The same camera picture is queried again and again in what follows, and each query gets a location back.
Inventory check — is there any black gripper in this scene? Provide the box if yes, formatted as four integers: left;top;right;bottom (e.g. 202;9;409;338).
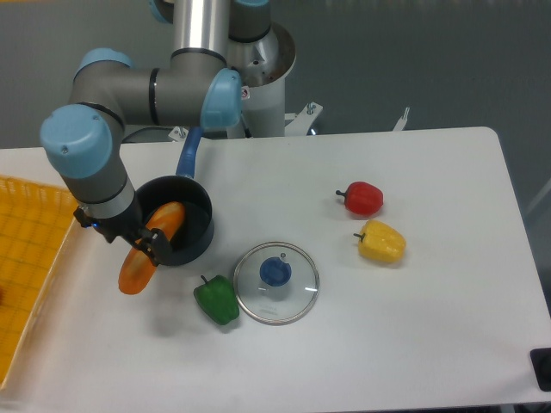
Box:
73;205;171;267

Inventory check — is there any long orange bread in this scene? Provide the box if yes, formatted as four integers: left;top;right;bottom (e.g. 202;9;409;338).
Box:
117;200;186;296

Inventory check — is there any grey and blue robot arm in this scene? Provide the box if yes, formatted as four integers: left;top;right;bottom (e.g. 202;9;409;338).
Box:
40;1;271;266

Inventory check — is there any green bell pepper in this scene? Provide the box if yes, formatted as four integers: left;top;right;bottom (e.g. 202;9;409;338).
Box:
194;274;239;325

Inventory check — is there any yellow plastic basket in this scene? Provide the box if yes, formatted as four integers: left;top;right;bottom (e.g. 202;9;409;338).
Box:
1;176;77;388

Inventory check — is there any glass lid with blue knob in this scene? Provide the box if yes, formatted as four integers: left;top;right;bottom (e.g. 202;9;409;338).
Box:
232;242;320;325

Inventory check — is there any red bell pepper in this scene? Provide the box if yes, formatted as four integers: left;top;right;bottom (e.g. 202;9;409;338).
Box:
335;182;384;217

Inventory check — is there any yellow bell pepper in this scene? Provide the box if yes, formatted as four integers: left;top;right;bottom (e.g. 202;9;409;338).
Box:
354;219;406;263

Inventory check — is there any black corner object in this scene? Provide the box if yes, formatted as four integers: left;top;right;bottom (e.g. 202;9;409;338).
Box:
529;348;551;392

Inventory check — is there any dark pot with blue handle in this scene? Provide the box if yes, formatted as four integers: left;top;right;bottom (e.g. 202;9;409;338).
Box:
136;126;214;266

